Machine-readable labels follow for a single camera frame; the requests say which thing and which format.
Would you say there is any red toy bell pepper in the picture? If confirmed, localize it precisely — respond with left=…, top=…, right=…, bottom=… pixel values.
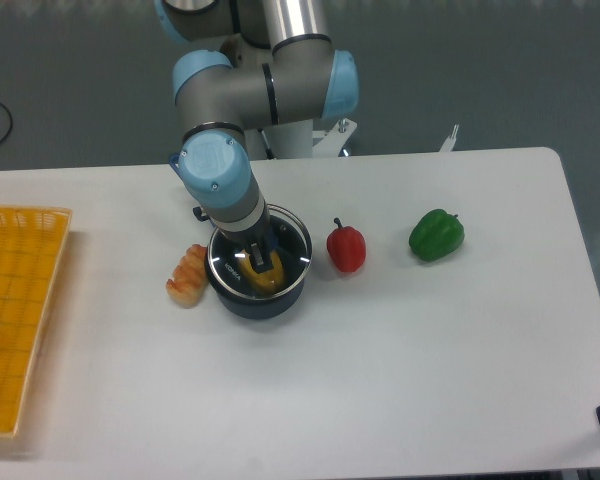
left=326, top=218, right=367, bottom=273

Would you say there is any green toy bell pepper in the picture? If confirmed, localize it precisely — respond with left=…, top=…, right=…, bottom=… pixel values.
left=408, top=209, right=465, bottom=262

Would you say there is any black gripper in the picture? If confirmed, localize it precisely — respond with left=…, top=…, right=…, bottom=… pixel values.
left=215, top=219, right=275, bottom=273

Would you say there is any yellow woven basket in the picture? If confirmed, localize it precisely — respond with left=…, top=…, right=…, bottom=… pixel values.
left=0, top=205, right=72, bottom=438

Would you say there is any glass pot lid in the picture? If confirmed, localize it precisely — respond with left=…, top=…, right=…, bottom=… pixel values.
left=205, top=205, right=312, bottom=304

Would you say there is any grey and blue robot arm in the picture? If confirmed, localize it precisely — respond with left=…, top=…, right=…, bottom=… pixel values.
left=154, top=1, right=359, bottom=273

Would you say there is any yellow toy bell pepper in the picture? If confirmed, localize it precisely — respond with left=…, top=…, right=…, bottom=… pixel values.
left=237, top=250, right=286, bottom=296

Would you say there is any dark pot with blue handle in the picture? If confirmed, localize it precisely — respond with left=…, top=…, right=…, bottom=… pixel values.
left=167, top=150, right=312, bottom=320

